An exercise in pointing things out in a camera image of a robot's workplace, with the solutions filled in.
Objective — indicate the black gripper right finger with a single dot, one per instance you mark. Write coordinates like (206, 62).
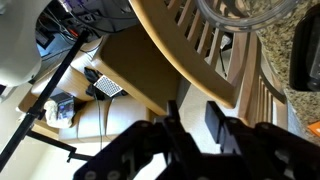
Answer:
(266, 153)

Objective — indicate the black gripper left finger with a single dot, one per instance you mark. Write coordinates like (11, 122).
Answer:
(150, 153)

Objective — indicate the clear plastic container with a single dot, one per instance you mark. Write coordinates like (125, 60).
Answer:
(246, 26)

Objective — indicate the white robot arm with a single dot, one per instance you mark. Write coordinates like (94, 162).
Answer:
(20, 40)

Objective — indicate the beige cushioned seat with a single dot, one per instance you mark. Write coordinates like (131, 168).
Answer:
(110, 120)

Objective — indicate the orange snack packet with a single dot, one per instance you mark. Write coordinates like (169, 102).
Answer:
(315, 129)

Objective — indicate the light wooden slat chair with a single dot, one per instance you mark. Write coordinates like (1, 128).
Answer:
(186, 56)
(248, 83)

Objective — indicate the dotted calibration board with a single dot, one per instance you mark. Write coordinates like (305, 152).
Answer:
(107, 86)

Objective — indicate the small black box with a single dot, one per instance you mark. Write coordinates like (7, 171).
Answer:
(62, 106)

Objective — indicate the white crumpled cloth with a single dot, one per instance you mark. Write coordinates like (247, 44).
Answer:
(50, 116)

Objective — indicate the white power adapter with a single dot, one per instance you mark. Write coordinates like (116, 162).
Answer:
(225, 40)

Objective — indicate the black tripod stand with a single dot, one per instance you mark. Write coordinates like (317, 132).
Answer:
(50, 86)

